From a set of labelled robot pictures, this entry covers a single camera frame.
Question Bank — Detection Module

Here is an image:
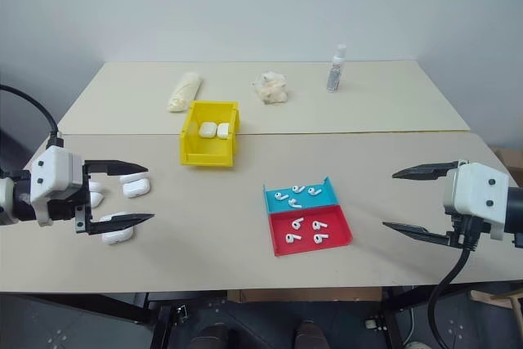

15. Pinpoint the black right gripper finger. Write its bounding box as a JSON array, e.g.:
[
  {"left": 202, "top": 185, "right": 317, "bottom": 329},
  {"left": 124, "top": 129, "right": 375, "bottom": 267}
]
[
  {"left": 382, "top": 221, "right": 459, "bottom": 248},
  {"left": 391, "top": 161, "right": 462, "bottom": 181}
]

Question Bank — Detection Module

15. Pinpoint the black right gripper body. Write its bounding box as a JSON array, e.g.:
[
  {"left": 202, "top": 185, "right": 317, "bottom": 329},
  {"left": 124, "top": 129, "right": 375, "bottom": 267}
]
[{"left": 448, "top": 210, "right": 492, "bottom": 250}]

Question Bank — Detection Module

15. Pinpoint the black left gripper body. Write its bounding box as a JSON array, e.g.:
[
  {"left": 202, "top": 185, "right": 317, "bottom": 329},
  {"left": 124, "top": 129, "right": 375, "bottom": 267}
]
[{"left": 47, "top": 160, "right": 93, "bottom": 236}]

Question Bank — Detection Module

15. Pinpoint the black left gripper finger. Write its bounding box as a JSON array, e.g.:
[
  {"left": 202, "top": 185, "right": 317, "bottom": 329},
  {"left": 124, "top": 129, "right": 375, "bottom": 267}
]
[
  {"left": 89, "top": 213, "right": 156, "bottom": 237},
  {"left": 83, "top": 159, "right": 150, "bottom": 177}
]

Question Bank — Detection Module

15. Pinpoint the yellow plastic bin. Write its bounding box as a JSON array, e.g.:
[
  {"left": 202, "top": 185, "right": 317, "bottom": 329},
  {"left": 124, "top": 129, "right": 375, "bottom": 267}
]
[{"left": 178, "top": 100, "right": 243, "bottom": 171}]

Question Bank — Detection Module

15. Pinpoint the light wooden stool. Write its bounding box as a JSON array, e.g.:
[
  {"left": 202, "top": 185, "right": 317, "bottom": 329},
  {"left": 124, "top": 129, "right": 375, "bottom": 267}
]
[{"left": 468, "top": 282, "right": 523, "bottom": 318}]

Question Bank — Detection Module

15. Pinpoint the rolled white plastic bag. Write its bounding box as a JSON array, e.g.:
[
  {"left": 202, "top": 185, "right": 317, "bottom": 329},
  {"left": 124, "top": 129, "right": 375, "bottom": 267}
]
[{"left": 165, "top": 71, "right": 204, "bottom": 114}]

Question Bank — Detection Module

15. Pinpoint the blue plastic tray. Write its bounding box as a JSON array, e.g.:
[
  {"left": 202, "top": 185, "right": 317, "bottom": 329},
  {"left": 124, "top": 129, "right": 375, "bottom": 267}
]
[{"left": 262, "top": 176, "right": 342, "bottom": 216}]

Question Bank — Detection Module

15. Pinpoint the red plastic tray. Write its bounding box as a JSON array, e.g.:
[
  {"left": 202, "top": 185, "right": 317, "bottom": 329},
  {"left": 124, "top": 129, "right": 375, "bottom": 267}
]
[{"left": 267, "top": 204, "right": 354, "bottom": 258}]

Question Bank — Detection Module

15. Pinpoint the flat cardboard under table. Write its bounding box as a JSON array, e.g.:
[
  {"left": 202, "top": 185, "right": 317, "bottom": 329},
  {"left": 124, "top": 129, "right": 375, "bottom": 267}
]
[{"left": 226, "top": 287, "right": 383, "bottom": 303}]

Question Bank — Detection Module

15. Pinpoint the small clear spray bottle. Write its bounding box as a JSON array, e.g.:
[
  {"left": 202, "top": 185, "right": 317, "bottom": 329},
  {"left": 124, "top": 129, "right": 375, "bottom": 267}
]
[{"left": 325, "top": 43, "right": 349, "bottom": 93}]

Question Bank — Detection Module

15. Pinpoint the dark brown rounded shape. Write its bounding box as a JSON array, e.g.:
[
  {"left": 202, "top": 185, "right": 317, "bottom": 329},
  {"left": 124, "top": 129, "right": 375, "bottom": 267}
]
[
  {"left": 189, "top": 324, "right": 230, "bottom": 349},
  {"left": 294, "top": 320, "right": 329, "bottom": 349}
]

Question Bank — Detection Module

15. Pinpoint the crumpled clear plastic bag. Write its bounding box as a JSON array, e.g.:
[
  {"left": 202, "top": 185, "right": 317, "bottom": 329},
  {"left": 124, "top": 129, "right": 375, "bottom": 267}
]
[{"left": 252, "top": 71, "right": 289, "bottom": 106}]

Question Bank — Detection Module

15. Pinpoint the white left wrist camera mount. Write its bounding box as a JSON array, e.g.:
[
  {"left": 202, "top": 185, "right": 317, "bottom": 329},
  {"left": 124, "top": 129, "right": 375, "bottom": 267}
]
[{"left": 29, "top": 145, "right": 85, "bottom": 228}]

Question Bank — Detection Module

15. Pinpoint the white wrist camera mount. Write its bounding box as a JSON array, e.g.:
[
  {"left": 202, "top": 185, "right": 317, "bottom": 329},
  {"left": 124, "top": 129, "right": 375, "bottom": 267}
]
[
  {"left": 29, "top": 145, "right": 85, "bottom": 228},
  {"left": 442, "top": 159, "right": 511, "bottom": 240}
]

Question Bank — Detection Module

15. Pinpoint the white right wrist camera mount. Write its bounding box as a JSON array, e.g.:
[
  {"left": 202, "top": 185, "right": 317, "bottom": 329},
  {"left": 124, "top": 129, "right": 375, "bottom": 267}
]
[{"left": 442, "top": 159, "right": 511, "bottom": 240}]

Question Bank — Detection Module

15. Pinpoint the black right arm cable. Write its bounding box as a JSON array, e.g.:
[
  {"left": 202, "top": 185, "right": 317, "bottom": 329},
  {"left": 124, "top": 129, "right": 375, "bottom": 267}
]
[{"left": 426, "top": 217, "right": 484, "bottom": 349}]

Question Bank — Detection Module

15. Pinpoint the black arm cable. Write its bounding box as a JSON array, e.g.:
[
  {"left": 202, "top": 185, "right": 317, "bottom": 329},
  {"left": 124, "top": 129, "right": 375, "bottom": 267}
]
[
  {"left": 0, "top": 84, "right": 65, "bottom": 149},
  {"left": 426, "top": 217, "right": 484, "bottom": 349}
]

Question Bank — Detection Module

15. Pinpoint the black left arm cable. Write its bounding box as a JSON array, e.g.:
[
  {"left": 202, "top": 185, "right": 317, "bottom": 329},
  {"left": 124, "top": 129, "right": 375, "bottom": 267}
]
[{"left": 0, "top": 84, "right": 65, "bottom": 149}]

